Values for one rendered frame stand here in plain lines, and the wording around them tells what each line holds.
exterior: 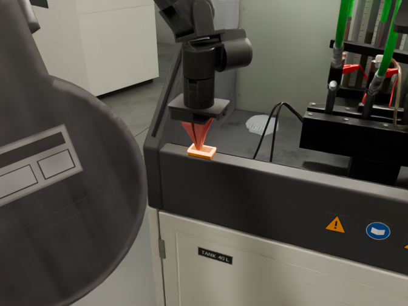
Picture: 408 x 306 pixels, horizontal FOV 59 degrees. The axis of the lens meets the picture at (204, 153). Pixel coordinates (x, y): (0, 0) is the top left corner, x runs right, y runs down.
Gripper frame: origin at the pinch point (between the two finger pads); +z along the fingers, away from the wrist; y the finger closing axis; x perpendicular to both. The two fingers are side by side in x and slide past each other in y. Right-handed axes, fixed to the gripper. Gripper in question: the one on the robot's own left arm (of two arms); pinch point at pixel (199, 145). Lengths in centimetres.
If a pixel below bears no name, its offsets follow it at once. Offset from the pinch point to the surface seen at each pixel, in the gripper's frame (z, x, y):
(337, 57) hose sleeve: -15.9, -14.8, -22.3
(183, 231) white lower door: 22.3, 2.0, 3.5
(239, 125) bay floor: 15.0, -39.5, 2.9
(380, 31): -16, -40, -30
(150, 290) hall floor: 98, -31, 37
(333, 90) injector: -6.5, -22.6, -22.5
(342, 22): -23.6, -7.5, -22.1
